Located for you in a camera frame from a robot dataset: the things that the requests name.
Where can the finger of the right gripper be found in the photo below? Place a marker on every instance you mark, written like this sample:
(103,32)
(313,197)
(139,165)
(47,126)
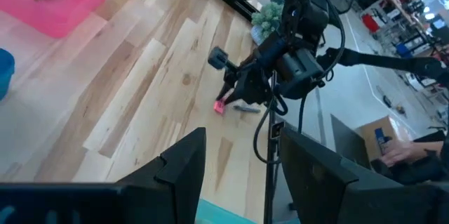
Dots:
(234,100)
(226,93)

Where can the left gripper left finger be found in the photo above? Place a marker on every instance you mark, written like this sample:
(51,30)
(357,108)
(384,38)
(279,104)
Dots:
(175,189)

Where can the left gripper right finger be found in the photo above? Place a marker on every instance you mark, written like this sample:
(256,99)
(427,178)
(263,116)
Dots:
(333,199)

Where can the pink eraser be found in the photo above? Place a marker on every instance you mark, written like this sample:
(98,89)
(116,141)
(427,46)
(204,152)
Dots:
(219,107)

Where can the person's forearm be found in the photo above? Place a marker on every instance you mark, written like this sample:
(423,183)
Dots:
(435,145)

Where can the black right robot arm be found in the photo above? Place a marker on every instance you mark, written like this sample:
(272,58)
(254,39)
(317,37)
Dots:
(386,63)

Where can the grey crayon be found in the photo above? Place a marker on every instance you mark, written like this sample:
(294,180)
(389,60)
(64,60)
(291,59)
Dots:
(247,109)

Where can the dark grey laptop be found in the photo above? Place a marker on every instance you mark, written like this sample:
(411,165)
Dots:
(347,143)

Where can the green artificial plant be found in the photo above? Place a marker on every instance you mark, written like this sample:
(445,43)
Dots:
(268,18)

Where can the cardboard box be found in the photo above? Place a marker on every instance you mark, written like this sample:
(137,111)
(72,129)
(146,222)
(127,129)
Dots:
(372,136)

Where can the person's hand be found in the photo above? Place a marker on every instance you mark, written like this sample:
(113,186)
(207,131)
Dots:
(403,152)

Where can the pink plastic bin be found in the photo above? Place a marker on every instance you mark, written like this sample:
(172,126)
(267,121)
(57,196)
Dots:
(70,10)

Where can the blue plastic bin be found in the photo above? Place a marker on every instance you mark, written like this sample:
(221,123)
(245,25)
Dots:
(5,73)

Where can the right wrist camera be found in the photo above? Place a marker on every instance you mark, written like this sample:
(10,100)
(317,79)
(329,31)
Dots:
(218,58)

